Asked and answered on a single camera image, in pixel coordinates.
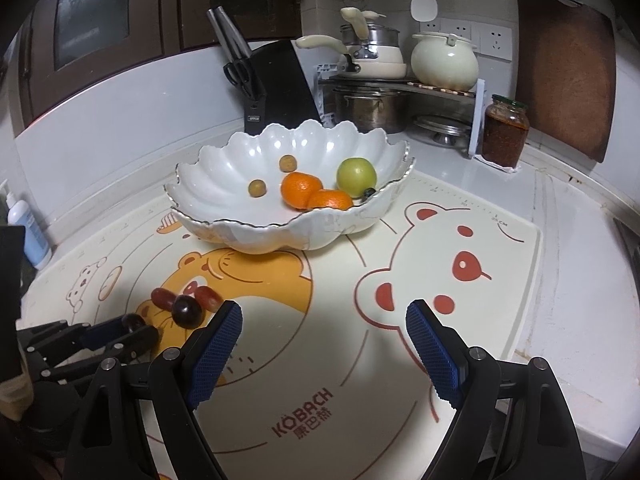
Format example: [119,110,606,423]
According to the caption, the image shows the stainless steel pot lid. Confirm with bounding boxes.
[412,114,473,147]

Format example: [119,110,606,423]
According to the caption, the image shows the brown wooden cutting board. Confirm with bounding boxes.
[515,0,616,163]

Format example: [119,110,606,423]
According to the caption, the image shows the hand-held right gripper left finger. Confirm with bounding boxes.
[62,300,246,480]

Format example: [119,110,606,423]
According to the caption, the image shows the black gas stove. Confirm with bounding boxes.
[612,217,640,261]

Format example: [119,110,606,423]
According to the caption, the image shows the glass jar of chili sauce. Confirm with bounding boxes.
[481,94,531,168]

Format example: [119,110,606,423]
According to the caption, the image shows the woven trivet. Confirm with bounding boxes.
[407,80,473,96]

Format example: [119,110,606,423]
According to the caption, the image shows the cream frying pan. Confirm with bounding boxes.
[295,35,408,80]

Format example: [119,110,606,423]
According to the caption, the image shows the white scalloped bowl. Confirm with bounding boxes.
[165,120,416,256]

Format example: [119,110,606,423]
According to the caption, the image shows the steel handle knife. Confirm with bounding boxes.
[216,6,253,60]
[207,9,246,61]

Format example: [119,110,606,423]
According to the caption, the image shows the cream ceramic pot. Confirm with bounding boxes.
[411,31,480,86]

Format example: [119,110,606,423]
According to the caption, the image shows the white bottle with blue label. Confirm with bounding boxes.
[6,192,52,268]

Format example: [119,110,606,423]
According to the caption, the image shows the cream milk pot with lid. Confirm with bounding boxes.
[340,7,401,63]

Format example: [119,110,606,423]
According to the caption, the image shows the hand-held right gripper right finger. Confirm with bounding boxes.
[405,299,587,480]

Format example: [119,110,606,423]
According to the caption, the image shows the black knife block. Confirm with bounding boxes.
[243,41,321,123]

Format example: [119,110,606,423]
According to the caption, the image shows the orange mandarin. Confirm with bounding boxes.
[306,189,354,212]
[280,172,324,210]

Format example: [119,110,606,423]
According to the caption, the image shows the large dark round grape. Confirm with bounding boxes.
[172,296,205,331]

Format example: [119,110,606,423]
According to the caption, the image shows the bear print silicone mat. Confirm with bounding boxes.
[22,170,543,480]

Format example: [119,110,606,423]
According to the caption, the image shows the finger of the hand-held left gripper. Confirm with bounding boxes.
[44,326,160,383]
[17,316,127,357]

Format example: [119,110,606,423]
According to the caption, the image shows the black handle scissors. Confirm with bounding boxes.
[222,59,266,98]

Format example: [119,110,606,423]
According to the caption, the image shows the brown framed window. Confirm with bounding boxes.
[15,0,301,138]

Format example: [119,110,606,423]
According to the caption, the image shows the green round fruit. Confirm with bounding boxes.
[336,157,377,198]

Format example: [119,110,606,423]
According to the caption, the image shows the grey corner shelf rack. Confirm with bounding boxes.
[316,62,487,160]

